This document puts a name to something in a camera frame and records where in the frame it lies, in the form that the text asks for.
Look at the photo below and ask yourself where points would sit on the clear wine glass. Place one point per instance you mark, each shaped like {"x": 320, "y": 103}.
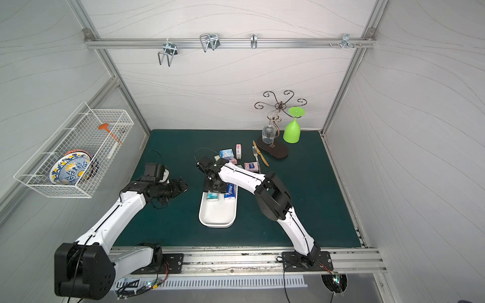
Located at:
{"x": 270, "y": 131}

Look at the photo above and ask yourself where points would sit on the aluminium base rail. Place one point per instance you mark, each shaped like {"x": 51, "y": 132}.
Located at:
{"x": 232, "y": 261}

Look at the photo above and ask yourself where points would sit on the orange handled brush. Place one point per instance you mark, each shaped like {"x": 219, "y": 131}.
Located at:
{"x": 105, "y": 127}

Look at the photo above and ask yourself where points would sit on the dark blue Tempo tissue pack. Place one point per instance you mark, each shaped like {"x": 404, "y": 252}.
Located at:
{"x": 230, "y": 192}

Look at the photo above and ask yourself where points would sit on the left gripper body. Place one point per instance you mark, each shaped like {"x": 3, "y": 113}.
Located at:
{"x": 176, "y": 185}

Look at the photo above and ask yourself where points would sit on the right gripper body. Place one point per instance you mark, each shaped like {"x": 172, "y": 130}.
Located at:
{"x": 211, "y": 182}

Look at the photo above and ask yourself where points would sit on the right end metal hook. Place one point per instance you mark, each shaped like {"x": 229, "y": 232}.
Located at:
{"x": 346, "y": 43}

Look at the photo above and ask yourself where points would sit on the double metal hook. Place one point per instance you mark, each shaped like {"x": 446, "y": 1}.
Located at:
{"x": 209, "y": 41}
{"x": 167, "y": 54}

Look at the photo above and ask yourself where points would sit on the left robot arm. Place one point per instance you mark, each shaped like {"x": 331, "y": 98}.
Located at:
{"x": 84, "y": 270}

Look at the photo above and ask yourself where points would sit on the teal cartoon tissue pack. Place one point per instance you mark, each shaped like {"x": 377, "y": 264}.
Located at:
{"x": 212, "y": 196}

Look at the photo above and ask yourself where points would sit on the aluminium top rail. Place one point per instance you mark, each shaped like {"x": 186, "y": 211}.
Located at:
{"x": 226, "y": 43}

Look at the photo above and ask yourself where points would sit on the pink Tempo tissue pack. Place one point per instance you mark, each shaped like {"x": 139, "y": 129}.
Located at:
{"x": 252, "y": 166}

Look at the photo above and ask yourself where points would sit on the wooden knife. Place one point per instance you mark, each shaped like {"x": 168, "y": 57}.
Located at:
{"x": 260, "y": 154}

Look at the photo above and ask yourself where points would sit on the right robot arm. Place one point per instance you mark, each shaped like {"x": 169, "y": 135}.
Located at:
{"x": 272, "y": 196}

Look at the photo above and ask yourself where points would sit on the metal fork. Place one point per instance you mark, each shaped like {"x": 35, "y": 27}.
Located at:
{"x": 255, "y": 154}

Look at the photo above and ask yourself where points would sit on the single metal hook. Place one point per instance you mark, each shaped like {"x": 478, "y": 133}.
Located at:
{"x": 253, "y": 41}

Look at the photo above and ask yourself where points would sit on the light blue tissue pack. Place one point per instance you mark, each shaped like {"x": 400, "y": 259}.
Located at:
{"x": 226, "y": 154}

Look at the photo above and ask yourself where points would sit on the pink upright tissue pack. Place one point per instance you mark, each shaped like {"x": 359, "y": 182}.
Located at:
{"x": 239, "y": 151}

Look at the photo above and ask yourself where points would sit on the white oval storage box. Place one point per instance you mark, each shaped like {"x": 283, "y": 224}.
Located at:
{"x": 219, "y": 214}

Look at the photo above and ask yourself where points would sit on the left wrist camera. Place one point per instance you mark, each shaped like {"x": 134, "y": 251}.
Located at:
{"x": 155, "y": 173}

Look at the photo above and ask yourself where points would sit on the white wire basket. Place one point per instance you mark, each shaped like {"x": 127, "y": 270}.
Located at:
{"x": 78, "y": 132}

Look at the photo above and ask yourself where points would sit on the green plastic wine glass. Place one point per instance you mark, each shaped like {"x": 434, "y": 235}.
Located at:
{"x": 292, "y": 131}

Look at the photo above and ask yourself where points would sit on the blue yellow patterned plate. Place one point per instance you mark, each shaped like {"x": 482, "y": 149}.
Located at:
{"x": 70, "y": 168}

